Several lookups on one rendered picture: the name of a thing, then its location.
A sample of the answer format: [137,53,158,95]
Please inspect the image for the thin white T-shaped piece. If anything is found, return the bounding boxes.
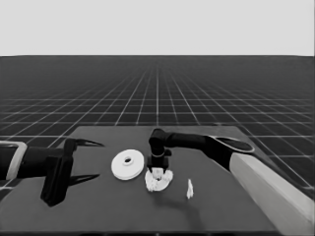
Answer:
[186,178,195,201]

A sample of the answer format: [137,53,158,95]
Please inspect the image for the white round carrier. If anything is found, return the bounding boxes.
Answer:
[144,168,174,193]

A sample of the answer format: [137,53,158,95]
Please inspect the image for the large thick white disc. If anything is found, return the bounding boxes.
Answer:
[110,148,146,182]

